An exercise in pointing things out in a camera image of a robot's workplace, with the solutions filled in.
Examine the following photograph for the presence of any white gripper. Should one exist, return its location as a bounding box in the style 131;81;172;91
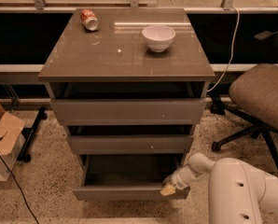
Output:
160;165;196;196

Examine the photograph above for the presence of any grey bottom drawer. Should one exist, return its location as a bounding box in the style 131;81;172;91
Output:
73;154;189;201

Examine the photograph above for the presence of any grey drawer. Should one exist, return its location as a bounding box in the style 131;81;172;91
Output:
50;99;205;126
68;135;193;155
73;154;189;201

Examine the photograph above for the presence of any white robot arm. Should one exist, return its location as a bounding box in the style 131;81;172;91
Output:
160;153;278;224

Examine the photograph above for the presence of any grey top drawer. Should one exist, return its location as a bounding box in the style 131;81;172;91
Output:
50;99;205;126

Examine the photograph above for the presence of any grey middle drawer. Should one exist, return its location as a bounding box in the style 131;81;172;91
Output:
68;135;193;155

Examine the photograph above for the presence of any grey drawer cabinet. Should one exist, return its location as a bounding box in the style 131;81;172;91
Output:
37;7;216;173

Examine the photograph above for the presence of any brown office chair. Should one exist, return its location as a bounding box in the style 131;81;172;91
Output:
210;63;278;170

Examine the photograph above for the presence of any black stand leg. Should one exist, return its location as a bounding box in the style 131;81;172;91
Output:
17;107;48;162

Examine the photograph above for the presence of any white ceramic bowl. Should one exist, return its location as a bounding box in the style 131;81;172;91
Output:
142;25;175;52

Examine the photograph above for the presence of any cardboard box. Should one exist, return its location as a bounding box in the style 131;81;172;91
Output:
0;104;25;181

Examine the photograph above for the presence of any red soda can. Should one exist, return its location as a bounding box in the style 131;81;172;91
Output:
80;9;99;32

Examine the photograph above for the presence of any black floor cable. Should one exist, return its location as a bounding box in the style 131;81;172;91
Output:
0;138;40;224

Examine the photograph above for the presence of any white cable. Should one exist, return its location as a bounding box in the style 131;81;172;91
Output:
206;7;242;94

